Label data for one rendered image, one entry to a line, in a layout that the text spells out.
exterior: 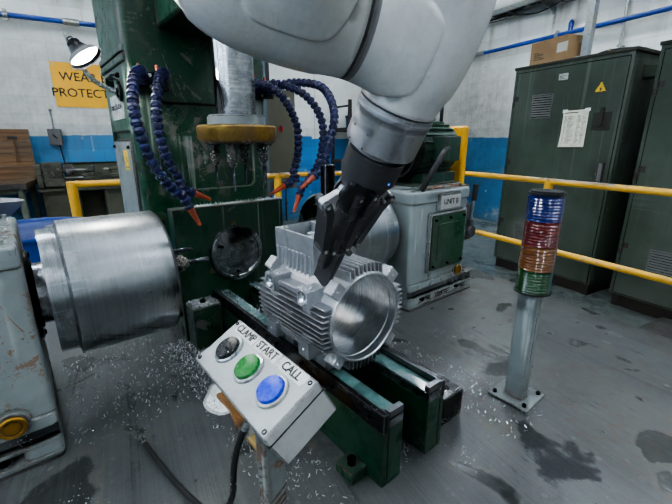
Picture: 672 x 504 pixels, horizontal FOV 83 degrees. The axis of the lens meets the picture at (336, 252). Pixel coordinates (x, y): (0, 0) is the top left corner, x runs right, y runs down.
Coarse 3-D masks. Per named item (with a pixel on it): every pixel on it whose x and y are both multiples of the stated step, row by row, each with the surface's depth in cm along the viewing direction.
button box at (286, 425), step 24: (240, 336) 46; (216, 360) 44; (264, 360) 41; (288, 360) 40; (216, 384) 41; (240, 384) 40; (288, 384) 37; (312, 384) 36; (240, 408) 37; (264, 408) 36; (288, 408) 35; (312, 408) 36; (264, 432) 34; (288, 432) 35; (312, 432) 37; (288, 456) 36
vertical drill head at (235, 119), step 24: (216, 48) 80; (216, 72) 81; (240, 72) 81; (216, 96) 83; (240, 96) 83; (216, 120) 82; (240, 120) 82; (264, 120) 87; (216, 144) 89; (240, 144) 94; (264, 144) 87; (216, 168) 92; (264, 168) 89
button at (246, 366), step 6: (252, 354) 41; (240, 360) 41; (246, 360) 41; (252, 360) 41; (258, 360) 41; (240, 366) 41; (246, 366) 40; (252, 366) 40; (258, 366) 40; (234, 372) 40; (240, 372) 40; (246, 372) 40; (252, 372) 40; (240, 378) 40; (246, 378) 40
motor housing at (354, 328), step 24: (360, 264) 61; (264, 288) 71; (288, 288) 65; (360, 288) 75; (384, 288) 69; (264, 312) 74; (288, 312) 66; (312, 312) 60; (336, 312) 79; (360, 312) 75; (384, 312) 71; (312, 336) 61; (336, 336) 73; (360, 336) 71; (384, 336) 69; (360, 360) 65
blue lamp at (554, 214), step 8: (528, 200) 67; (536, 200) 65; (544, 200) 64; (552, 200) 64; (560, 200) 64; (528, 208) 67; (536, 208) 65; (544, 208) 65; (552, 208) 64; (560, 208) 64; (528, 216) 67; (536, 216) 66; (544, 216) 65; (552, 216) 64; (560, 216) 65
